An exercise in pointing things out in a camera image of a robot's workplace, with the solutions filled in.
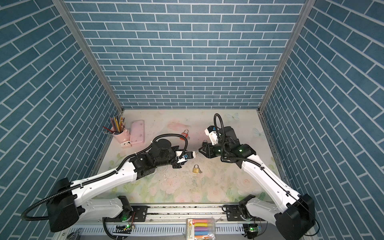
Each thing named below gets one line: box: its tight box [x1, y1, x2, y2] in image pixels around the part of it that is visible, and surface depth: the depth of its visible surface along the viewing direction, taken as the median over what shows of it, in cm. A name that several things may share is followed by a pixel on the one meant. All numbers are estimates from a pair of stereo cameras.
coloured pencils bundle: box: [102, 115, 126, 135], surface depth 97 cm
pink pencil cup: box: [113, 129, 131, 144], surface depth 100 cm
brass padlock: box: [192, 164, 200, 174], surface depth 91 cm
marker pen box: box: [186, 217, 216, 240], surface depth 70 cm
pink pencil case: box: [130, 119, 145, 145], surface depth 105 cm
